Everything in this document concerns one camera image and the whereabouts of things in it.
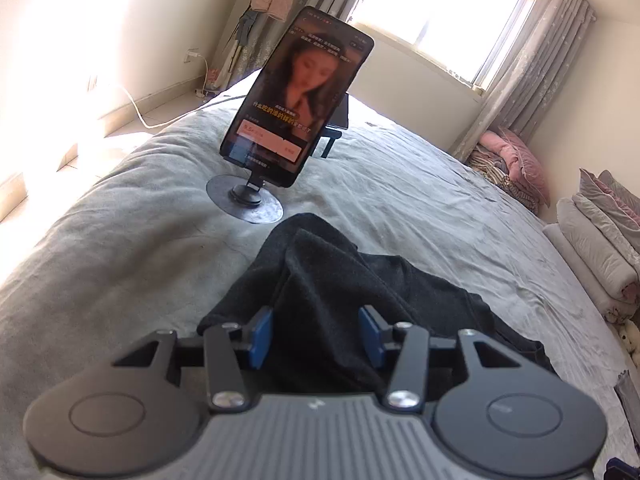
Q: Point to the grey and pink pillow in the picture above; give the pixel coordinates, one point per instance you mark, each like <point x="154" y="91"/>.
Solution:
<point x="610" y="195"/>

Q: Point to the round-base phone stand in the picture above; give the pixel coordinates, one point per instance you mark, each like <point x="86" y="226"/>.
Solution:
<point x="245" y="205"/>

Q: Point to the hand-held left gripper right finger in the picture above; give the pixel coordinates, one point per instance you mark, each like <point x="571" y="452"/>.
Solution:
<point x="372" y="337"/>

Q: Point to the striped folded blankets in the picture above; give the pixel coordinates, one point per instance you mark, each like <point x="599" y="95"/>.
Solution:
<point x="495" y="175"/>

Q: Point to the black sweater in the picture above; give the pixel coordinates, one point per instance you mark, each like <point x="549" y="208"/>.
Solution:
<point x="320" y="280"/>

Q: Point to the wall outlet with charger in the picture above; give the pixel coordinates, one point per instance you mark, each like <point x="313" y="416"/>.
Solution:
<point x="193" y="56"/>

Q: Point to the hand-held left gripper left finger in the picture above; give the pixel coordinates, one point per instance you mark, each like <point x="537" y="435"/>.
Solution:
<point x="262" y="337"/>

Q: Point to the small stool-shaped stand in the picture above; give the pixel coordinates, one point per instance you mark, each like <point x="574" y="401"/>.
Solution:
<point x="331" y="142"/>

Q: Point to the white plush toy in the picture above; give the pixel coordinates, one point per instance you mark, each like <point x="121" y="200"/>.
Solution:
<point x="627" y="337"/>

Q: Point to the bed with grey sheet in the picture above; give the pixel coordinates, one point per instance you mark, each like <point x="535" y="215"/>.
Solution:
<point x="125" y="260"/>

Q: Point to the blue-grey hanging bag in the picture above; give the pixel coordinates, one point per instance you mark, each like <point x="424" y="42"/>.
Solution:
<point x="246" y="27"/>

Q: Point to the window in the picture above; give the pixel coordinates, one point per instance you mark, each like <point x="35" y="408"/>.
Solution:
<point x="440" y="15"/>

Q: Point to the black smartphone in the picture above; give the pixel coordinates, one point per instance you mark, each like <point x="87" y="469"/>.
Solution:
<point x="295" y="95"/>

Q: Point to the white power strip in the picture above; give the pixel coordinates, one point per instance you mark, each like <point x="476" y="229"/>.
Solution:
<point x="205" y="92"/>

